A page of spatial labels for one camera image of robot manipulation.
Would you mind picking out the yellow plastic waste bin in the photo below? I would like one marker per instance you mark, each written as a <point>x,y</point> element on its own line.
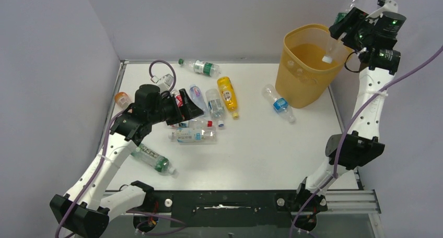
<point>302,76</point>

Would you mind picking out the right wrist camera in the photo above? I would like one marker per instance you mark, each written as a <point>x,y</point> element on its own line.
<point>384,6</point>

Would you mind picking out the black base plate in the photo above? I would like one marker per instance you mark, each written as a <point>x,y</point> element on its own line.
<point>234,208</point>

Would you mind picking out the green cap bottle at back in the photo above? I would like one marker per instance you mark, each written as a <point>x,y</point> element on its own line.
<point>204,68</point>

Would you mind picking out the orange cap bottle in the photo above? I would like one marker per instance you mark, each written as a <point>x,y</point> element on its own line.
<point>122,99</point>

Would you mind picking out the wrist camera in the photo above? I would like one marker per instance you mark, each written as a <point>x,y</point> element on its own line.
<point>164,83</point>
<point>384,6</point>

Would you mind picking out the floral white blue label bottle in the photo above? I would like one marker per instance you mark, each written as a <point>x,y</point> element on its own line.
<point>193,135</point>

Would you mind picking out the clear blue pink label bottle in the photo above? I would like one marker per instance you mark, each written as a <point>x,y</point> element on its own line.
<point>198,99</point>

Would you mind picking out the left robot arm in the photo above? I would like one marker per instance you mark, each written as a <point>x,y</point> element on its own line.
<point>83,209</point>

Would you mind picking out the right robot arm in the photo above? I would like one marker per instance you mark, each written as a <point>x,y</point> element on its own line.
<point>359,144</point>

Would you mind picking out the small blue label bottle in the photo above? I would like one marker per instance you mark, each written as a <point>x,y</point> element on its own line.
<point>278,103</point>

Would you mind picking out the red label bottle lying sideways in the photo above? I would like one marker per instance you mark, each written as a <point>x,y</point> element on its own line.
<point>194,123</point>

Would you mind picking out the red cap red label bottle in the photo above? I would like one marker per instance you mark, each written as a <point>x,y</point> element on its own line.
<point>178,98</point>

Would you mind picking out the dark green label clear bottle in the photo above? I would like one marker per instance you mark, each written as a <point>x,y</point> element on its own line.
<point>334,46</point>

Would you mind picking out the yellow juice bottle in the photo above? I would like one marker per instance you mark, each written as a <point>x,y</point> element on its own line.
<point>228,95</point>

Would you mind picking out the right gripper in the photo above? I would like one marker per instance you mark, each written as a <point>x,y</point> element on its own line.
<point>354,19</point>

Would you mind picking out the green label bottle near front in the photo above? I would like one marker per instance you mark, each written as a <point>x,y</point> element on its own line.
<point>156,161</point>

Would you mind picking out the white cap blue label bottle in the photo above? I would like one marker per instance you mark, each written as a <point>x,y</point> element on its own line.
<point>216,107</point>

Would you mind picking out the aluminium frame rail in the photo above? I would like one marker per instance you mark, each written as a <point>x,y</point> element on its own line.
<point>347,202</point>

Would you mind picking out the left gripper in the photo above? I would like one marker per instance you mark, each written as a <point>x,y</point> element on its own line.
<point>189,111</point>

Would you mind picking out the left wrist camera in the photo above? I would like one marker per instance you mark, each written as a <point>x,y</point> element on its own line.
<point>164,83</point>

